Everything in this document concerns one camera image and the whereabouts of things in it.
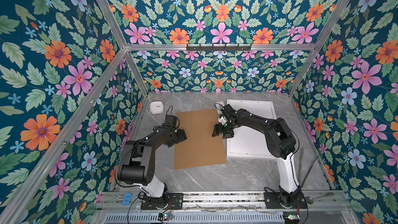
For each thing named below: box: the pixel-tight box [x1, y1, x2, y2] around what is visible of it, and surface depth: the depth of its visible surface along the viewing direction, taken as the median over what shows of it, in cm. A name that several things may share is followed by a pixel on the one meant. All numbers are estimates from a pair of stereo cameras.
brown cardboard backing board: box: [171, 108, 227, 170], surface depth 92 cm
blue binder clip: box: [122, 192, 133, 206], surface depth 76 cm
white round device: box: [149, 101, 164, 115], surface depth 110 cm
